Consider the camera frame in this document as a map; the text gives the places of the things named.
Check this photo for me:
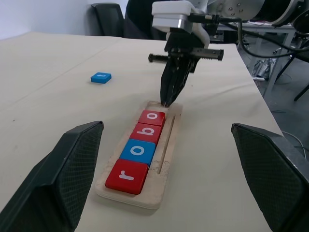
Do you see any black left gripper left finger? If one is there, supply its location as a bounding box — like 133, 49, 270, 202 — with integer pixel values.
0, 120, 105, 232

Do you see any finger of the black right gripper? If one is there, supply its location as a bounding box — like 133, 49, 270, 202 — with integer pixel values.
169, 59, 194, 106
160, 59, 179, 106

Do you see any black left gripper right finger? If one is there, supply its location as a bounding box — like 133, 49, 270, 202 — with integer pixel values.
231, 123, 309, 232

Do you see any red letter tile o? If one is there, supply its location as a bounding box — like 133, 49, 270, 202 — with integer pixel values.
138, 110, 167, 126

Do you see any red letter tile b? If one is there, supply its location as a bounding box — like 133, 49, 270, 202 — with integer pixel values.
130, 122, 163, 144

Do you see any blue letter tile t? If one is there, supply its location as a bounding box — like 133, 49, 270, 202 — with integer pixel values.
90, 72, 112, 85

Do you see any red tile letter r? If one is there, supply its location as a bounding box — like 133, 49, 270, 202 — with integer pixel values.
105, 158, 149, 195

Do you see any light wooden letter tray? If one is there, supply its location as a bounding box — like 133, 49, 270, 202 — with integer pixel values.
95, 100, 183, 210

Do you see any dark hanging cloth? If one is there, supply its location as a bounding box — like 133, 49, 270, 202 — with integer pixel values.
124, 0, 167, 41

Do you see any black office chair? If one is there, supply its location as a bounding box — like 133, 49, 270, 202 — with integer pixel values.
91, 2, 126, 37

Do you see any silver foil bag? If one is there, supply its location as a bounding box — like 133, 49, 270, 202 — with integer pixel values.
252, 59, 276, 81

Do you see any black chair leg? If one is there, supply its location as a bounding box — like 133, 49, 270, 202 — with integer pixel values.
294, 83, 309, 102

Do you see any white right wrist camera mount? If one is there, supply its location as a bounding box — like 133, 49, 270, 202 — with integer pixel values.
151, 0, 210, 48

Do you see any thin floor cable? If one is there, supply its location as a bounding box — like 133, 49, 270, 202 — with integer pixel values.
281, 131, 308, 157

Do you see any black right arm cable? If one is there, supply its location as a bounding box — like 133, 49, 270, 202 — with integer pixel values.
188, 13, 309, 58

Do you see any white metal desk frame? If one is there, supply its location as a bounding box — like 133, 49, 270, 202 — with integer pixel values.
216, 21, 301, 99

